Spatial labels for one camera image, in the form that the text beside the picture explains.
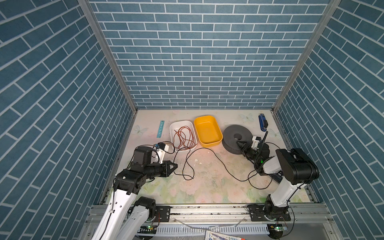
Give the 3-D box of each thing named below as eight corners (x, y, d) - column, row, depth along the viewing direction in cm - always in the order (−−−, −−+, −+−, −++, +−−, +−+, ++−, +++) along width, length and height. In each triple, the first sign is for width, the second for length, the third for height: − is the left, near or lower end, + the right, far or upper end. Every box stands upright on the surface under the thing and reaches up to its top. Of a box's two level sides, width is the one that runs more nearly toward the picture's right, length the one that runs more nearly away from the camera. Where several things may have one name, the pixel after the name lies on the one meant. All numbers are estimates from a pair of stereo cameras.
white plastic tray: (173, 155, 96) (172, 151, 92) (170, 127, 111) (169, 122, 107) (198, 151, 99) (198, 146, 94) (192, 124, 114) (192, 119, 109)
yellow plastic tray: (199, 150, 99) (199, 145, 94) (192, 119, 116) (192, 114, 112) (223, 145, 101) (224, 141, 97) (213, 116, 119) (214, 111, 114)
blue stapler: (260, 131, 111) (263, 126, 107) (257, 117, 120) (259, 112, 116) (266, 131, 111) (268, 127, 107) (262, 117, 120) (265, 112, 116)
